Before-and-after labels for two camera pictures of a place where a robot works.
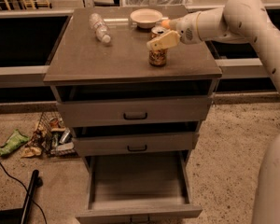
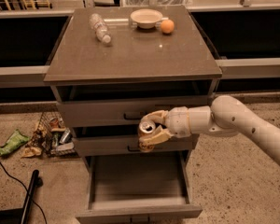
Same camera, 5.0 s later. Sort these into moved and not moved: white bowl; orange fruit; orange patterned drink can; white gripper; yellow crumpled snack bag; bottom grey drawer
Moved: white gripper; orange patterned drink can
Not moved: orange fruit; yellow crumpled snack bag; bottom grey drawer; white bowl
